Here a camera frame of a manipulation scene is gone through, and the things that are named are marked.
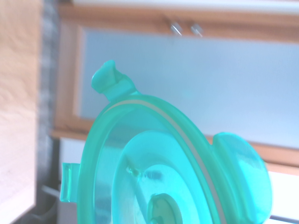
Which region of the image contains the teal round container lid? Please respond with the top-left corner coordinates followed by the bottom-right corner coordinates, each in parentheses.
top-left (59, 60), bottom-right (274, 224)

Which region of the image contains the wood framed frosted cabinet door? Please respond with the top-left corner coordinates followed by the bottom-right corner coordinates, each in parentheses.
top-left (50, 4), bottom-right (299, 173)

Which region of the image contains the small metal door handle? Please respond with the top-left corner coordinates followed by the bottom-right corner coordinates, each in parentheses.
top-left (190, 22), bottom-right (203, 37)
top-left (170, 21), bottom-right (183, 36)

